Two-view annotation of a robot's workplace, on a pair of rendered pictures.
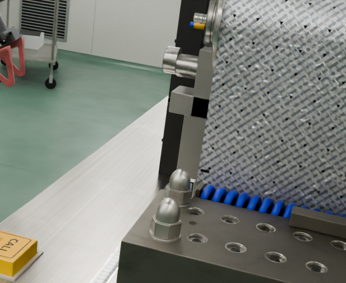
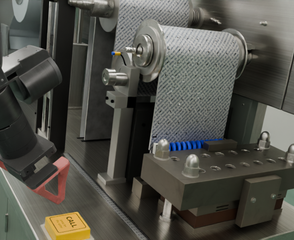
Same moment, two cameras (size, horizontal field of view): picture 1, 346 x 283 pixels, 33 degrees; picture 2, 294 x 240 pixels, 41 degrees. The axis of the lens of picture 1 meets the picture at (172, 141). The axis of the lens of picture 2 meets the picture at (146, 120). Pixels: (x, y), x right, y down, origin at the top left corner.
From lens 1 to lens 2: 0.62 m
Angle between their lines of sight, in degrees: 43
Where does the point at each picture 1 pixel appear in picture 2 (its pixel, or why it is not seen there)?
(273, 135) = (186, 108)
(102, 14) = not seen: outside the picture
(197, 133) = (128, 117)
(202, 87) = (132, 90)
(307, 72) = (200, 74)
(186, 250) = (207, 177)
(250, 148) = (176, 118)
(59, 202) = not seen: hidden behind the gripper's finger
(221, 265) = (226, 177)
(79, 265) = (105, 216)
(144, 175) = not seen: hidden behind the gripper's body
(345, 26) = (214, 49)
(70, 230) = (67, 201)
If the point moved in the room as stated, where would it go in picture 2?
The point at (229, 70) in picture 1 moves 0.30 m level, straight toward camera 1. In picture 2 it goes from (166, 79) to (278, 117)
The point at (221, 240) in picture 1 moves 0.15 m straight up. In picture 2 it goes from (207, 167) to (219, 102)
